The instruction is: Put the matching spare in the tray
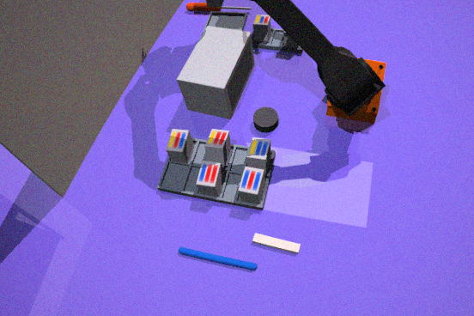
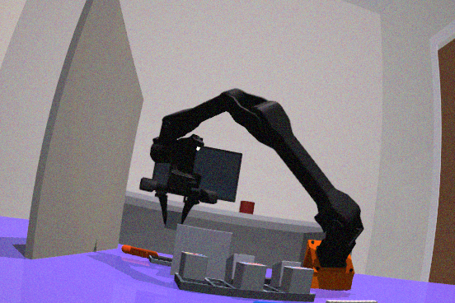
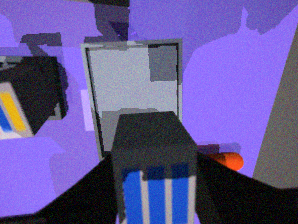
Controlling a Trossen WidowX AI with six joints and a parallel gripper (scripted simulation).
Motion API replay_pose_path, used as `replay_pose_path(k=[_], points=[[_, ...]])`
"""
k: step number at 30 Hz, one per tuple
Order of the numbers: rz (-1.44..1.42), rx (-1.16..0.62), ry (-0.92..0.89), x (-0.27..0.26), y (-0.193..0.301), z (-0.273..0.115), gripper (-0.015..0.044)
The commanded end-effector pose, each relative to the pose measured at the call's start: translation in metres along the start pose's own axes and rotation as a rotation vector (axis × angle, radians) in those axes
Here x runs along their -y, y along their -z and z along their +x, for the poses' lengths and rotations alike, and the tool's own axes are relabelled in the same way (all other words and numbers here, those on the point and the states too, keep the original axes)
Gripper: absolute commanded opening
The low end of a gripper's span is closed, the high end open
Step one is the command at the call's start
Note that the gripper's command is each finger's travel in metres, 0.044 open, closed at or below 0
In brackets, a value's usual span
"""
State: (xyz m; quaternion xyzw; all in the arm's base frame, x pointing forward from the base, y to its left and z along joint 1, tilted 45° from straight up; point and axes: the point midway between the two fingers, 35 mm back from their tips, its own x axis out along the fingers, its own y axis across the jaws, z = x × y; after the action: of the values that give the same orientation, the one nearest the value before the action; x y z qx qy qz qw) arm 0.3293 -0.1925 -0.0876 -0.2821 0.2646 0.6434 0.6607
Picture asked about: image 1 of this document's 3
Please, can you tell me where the dark grey cylinder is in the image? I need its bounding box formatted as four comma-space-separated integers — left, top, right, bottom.
253, 106, 279, 133

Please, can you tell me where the blue rod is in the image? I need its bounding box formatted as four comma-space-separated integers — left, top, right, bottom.
179, 247, 257, 270

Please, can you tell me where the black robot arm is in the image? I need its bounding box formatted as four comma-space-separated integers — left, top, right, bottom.
251, 0, 386, 117

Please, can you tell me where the white flat bar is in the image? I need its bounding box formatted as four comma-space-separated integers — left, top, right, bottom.
253, 234, 300, 254

